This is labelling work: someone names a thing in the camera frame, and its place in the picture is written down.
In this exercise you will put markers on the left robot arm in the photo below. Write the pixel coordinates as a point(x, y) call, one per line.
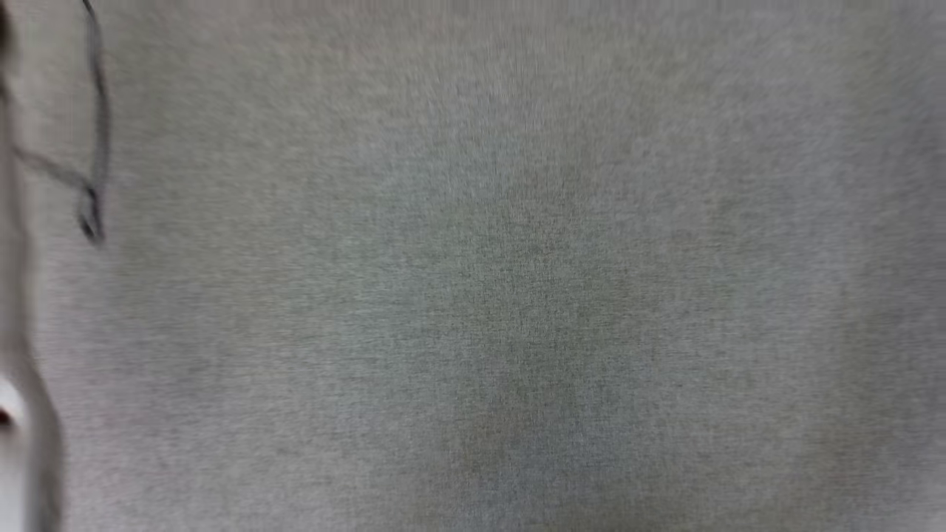
point(11, 451)

